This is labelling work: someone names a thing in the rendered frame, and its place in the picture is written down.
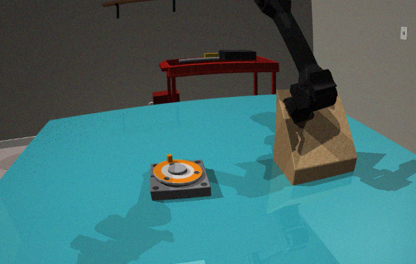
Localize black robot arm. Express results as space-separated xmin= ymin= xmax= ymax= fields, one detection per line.
xmin=254 ymin=0 xmax=338 ymax=124

